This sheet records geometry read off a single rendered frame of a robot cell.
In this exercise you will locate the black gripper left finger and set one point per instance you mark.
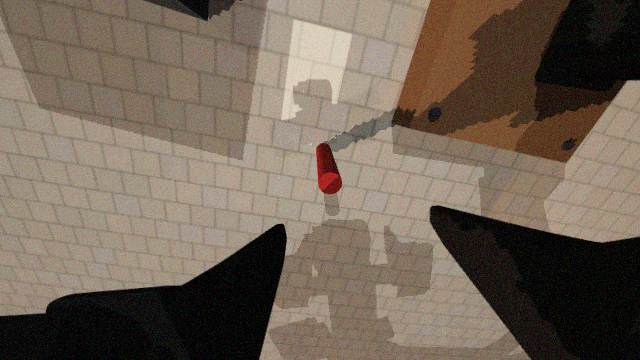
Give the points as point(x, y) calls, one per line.
point(222, 314)

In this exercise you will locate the red peg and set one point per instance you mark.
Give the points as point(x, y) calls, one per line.
point(329, 179)

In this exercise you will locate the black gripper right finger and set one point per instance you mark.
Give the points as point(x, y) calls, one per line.
point(561, 297)

